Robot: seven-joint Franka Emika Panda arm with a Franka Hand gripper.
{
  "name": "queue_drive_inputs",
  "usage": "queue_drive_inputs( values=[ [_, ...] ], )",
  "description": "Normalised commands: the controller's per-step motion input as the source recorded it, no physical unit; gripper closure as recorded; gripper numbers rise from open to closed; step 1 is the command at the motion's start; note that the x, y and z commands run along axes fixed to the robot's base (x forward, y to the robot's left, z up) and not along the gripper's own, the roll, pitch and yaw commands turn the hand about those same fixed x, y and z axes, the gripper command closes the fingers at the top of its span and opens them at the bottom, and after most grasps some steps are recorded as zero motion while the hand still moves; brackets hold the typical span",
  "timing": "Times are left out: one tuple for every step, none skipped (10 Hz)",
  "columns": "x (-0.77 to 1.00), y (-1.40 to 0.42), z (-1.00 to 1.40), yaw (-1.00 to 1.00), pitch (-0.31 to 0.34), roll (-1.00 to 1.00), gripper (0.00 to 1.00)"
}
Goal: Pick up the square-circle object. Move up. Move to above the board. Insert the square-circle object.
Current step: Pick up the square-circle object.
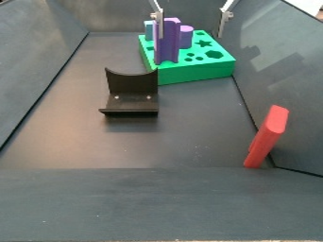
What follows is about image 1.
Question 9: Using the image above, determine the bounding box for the green shape sorter board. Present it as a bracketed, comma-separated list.
[139, 30, 236, 85]

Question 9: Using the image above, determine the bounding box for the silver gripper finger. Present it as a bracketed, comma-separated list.
[150, 0, 164, 39]
[218, 0, 238, 38]

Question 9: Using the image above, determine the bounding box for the tall purple notched block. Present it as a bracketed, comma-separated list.
[152, 17, 182, 64]

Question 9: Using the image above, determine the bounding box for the black curved holder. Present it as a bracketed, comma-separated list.
[99, 68, 159, 115]

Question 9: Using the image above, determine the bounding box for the purple cylinder peg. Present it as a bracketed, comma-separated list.
[180, 26, 195, 49]

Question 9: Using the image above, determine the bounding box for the red square-circle block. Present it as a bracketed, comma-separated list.
[243, 105, 288, 168]

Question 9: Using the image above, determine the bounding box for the blue square block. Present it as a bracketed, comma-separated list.
[144, 21, 154, 41]

